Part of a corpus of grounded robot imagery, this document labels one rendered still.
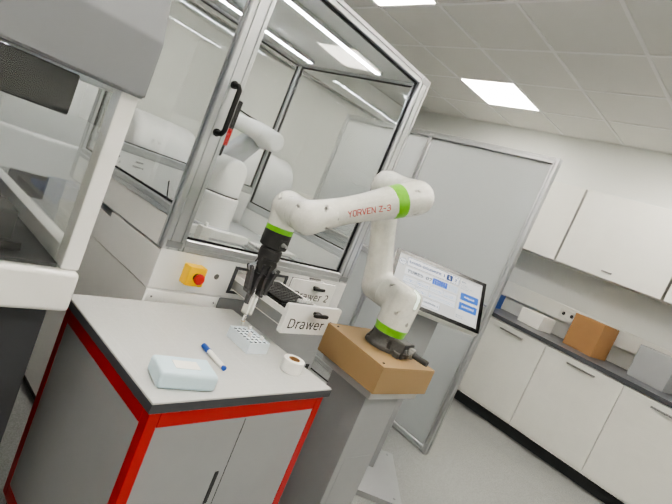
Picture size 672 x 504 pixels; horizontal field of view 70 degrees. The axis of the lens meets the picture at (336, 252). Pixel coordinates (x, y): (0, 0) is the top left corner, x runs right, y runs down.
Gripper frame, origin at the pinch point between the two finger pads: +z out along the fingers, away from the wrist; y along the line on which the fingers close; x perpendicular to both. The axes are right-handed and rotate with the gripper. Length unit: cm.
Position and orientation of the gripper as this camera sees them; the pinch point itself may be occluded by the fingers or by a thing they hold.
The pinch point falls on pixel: (249, 304)
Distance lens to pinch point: 162.2
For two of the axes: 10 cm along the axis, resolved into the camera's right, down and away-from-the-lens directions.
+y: 6.5, 1.8, 7.4
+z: -3.8, 9.2, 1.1
